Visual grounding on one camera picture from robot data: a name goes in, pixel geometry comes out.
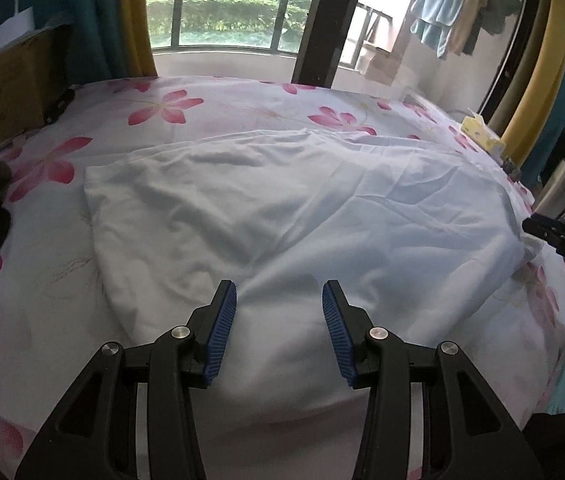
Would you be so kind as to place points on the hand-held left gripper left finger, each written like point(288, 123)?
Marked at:
point(218, 337)

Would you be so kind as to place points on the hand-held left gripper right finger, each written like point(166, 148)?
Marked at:
point(337, 337)

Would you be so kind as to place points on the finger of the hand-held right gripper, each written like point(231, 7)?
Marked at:
point(557, 237)

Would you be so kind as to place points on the white zip jacket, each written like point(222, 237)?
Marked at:
point(287, 210)

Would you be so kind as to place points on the steel thermos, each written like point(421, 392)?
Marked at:
point(559, 190)

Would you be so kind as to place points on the small dark trinket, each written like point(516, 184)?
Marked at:
point(511, 167)

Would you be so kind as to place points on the teal curtain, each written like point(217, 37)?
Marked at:
point(102, 15)
point(554, 120)

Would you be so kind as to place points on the yellow tissue pack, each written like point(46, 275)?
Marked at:
point(484, 135)

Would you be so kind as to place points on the floral bed sheet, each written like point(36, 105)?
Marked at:
point(62, 310)

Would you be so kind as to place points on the yellow curtain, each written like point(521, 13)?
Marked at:
point(137, 15)
point(542, 70)

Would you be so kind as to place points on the hanging dark garment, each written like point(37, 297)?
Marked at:
point(494, 10)

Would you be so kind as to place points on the hanging beige garment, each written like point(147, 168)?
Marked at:
point(469, 15)

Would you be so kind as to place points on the cardboard box on balcony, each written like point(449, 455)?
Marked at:
point(382, 67)

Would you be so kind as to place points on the hanging light blue towel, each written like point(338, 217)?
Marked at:
point(437, 5)

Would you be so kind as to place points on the small black object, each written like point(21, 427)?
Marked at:
point(60, 105)

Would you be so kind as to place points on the balcony railing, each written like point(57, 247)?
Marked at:
point(232, 15)

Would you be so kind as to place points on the brown cardboard box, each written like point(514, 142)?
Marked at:
point(7, 90)

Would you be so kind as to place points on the black window frame pillar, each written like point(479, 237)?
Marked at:
point(327, 20)

